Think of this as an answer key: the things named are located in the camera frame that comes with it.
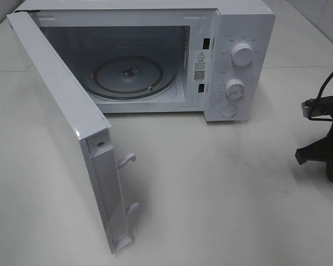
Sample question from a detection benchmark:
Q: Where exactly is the white microwave oven body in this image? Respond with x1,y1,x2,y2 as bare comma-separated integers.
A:
11,1,275,122

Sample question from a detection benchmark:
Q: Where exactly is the white upper power knob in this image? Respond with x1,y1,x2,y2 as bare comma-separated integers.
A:
230,42,254,67

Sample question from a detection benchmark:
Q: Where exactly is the round door release button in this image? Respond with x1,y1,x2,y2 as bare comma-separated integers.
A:
220,104,238,117

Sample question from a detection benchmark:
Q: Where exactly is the warning label sticker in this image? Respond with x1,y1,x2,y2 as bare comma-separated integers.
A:
193,49,210,83

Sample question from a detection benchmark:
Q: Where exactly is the glass microwave turntable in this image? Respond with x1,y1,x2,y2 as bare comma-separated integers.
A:
85,56,178,100

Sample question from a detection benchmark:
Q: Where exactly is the white microwave door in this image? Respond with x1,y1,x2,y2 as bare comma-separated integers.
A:
7,12,139,253

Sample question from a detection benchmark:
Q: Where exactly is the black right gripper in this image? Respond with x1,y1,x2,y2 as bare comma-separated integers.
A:
295,96,333,182

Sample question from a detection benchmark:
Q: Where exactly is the white lower timer knob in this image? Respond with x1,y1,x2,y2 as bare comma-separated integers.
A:
225,78,245,99

